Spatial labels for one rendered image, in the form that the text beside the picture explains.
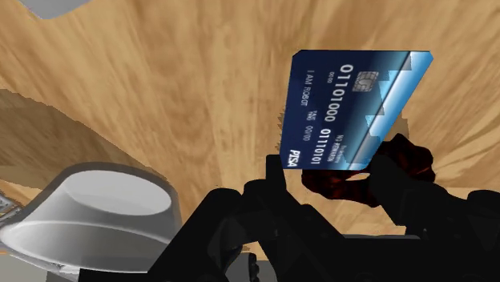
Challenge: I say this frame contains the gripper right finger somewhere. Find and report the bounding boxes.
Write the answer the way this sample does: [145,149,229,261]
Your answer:
[368,153,500,253]

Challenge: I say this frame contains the blue bank card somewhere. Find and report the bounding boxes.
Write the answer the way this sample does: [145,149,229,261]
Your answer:
[278,49,435,172]

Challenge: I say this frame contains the grey bowl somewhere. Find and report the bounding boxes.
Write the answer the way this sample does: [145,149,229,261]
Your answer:
[0,161,183,275]

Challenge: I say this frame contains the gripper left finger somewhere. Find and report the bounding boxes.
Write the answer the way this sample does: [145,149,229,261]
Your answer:
[147,154,345,282]

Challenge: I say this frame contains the dark red lumpy object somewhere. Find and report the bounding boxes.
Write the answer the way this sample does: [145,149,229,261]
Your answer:
[300,132,437,208]

